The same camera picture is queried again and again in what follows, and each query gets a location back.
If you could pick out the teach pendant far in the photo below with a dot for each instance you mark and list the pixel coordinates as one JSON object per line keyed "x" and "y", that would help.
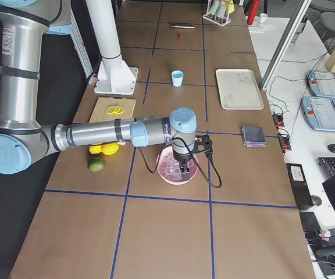
{"x": 322, "y": 83}

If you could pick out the red bottle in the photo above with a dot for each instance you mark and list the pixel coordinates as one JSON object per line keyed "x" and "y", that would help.
{"x": 253, "y": 10}

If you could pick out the black box device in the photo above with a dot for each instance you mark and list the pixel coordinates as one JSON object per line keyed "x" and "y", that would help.
{"x": 299, "y": 186}

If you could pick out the green cup on rack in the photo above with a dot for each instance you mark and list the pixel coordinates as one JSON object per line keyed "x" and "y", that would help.
{"x": 214, "y": 5}

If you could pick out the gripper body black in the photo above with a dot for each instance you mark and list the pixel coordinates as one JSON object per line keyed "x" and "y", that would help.
{"x": 182, "y": 158}

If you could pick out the teach pendant near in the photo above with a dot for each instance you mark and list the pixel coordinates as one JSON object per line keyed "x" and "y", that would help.
{"x": 319, "y": 113}

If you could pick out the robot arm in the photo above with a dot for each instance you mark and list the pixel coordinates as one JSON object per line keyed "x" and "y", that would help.
{"x": 23, "y": 141}

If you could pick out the teach pendant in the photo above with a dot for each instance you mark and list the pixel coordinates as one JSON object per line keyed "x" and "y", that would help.
{"x": 322, "y": 83}
{"x": 319, "y": 113}

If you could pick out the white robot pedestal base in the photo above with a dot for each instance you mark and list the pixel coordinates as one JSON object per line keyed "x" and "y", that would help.
{"x": 114, "y": 75}

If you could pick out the black keyboard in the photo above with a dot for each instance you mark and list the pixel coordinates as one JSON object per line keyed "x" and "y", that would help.
{"x": 328, "y": 165}

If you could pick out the green avocado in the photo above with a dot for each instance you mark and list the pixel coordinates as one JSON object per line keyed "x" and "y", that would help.
{"x": 96, "y": 165}

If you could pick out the yellow lemon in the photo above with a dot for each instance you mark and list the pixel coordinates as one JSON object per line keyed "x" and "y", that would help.
{"x": 95, "y": 149}
{"x": 109, "y": 149}

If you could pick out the aluminium frame post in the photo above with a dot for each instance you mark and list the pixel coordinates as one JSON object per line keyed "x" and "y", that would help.
{"x": 285, "y": 40}

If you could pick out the pink bowl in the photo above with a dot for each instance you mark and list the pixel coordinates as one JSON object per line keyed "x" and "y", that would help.
{"x": 167, "y": 177}

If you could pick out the steel muddler black tip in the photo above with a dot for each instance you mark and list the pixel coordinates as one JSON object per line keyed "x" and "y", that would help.
{"x": 182, "y": 26}

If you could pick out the white cup rack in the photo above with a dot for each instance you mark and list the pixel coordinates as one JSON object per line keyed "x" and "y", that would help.
{"x": 216, "y": 20}

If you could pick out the white cup on rack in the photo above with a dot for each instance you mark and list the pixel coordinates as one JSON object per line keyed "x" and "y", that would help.
{"x": 221, "y": 10}

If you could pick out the wooden cutting board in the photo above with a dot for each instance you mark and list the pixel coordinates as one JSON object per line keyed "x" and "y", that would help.
{"x": 99, "y": 112}

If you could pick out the clear ice cubes pile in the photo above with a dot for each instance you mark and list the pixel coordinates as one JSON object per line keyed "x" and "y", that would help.
{"x": 169, "y": 167}

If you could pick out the light blue plastic cup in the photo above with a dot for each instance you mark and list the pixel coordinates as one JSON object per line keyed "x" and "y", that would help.
{"x": 177, "y": 78}

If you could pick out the lemon slices stack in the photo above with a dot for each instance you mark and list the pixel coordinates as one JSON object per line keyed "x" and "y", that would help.
{"x": 115, "y": 110}

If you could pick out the yellow lemon lower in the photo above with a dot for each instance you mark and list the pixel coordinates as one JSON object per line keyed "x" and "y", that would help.
{"x": 109, "y": 149}

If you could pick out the cream bear tray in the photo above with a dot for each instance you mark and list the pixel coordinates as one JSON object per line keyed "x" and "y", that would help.
{"x": 238, "y": 89}

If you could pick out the white small cup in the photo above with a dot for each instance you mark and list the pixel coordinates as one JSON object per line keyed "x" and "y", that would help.
{"x": 262, "y": 18}

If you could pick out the yellow lemon upper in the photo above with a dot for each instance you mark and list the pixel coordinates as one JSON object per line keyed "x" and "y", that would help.
{"x": 95, "y": 149}

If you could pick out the yellow cup on rack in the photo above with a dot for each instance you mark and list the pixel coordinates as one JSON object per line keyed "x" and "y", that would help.
{"x": 229, "y": 6}

